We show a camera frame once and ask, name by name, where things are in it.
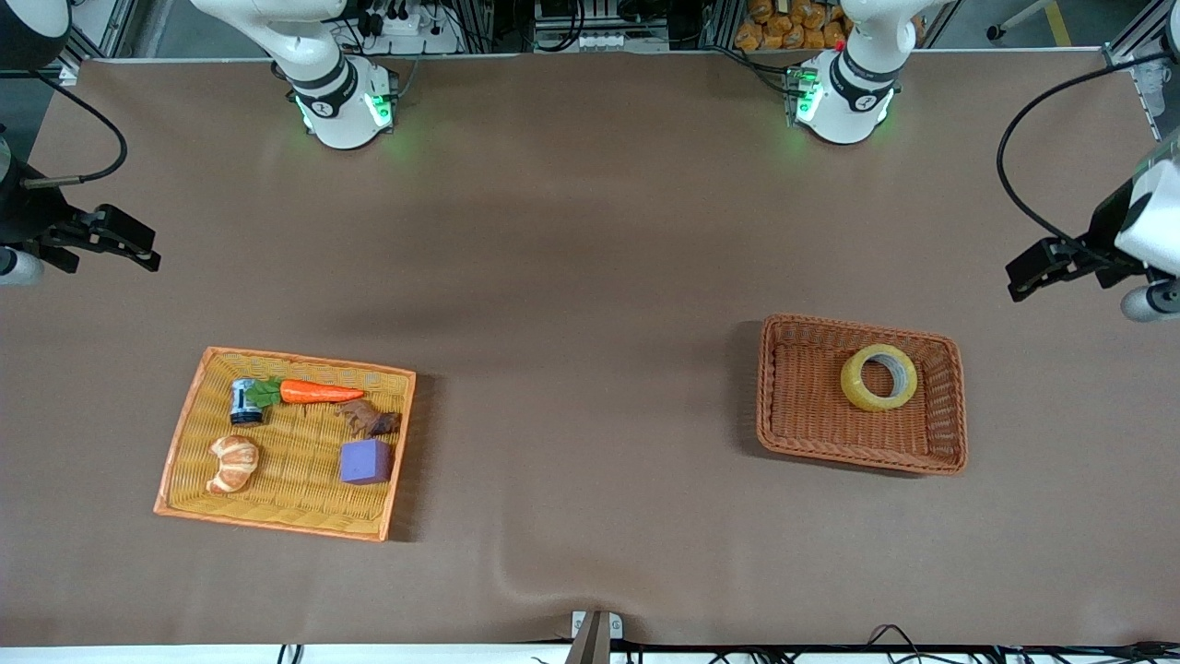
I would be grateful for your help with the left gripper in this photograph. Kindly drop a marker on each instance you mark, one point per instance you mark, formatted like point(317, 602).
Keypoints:
point(1103, 242)

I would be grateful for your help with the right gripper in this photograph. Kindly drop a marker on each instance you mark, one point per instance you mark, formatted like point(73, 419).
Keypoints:
point(24, 214)

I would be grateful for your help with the yellow clear tape roll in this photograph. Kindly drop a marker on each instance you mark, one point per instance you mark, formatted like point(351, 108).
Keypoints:
point(857, 392)

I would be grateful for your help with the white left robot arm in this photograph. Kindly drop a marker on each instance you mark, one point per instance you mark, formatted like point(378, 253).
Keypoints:
point(843, 106)

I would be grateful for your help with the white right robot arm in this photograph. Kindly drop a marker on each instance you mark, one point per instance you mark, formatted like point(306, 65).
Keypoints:
point(341, 111)

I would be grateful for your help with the blue and white can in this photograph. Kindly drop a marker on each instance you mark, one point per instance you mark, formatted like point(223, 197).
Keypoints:
point(243, 406)

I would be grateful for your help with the orange toy carrot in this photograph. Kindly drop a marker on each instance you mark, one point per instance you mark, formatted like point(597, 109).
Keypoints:
point(318, 392)

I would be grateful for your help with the toy croissant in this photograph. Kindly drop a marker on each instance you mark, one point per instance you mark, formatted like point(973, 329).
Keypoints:
point(233, 464)

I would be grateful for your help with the brown wicker basket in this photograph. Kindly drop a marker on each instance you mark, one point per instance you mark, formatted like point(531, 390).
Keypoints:
point(811, 406)

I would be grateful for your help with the orange-rimmed yellow wicker tray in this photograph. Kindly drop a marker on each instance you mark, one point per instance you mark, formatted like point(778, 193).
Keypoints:
point(295, 452)

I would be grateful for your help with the brown toy animal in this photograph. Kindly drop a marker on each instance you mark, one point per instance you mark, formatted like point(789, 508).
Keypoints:
point(373, 420)

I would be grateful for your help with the purple cube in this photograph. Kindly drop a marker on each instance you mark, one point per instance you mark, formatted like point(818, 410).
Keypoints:
point(365, 462)

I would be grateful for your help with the bag of orange snacks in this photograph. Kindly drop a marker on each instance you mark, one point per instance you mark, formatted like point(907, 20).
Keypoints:
point(784, 32)

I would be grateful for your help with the white power strip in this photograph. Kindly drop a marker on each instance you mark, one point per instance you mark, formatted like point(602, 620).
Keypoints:
point(415, 37)

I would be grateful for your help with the aluminium frame profile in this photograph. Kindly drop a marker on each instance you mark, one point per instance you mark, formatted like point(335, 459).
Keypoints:
point(1129, 41)

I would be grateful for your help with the metal table bracket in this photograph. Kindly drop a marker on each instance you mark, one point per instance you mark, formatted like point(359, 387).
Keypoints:
point(597, 632)

